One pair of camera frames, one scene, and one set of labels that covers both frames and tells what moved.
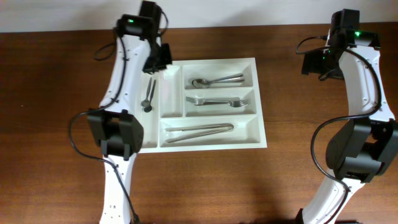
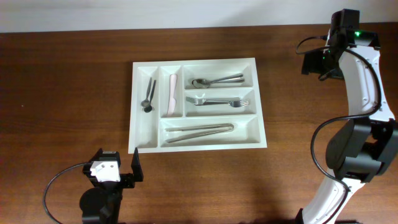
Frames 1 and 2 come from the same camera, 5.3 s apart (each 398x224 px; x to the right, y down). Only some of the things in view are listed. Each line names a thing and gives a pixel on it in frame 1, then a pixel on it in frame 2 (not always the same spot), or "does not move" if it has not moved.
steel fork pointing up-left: x=201 y=101 does not move
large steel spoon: x=204 y=83 does not move
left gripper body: x=160 y=59 -> x=127 y=180
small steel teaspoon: x=146 y=102 does not move
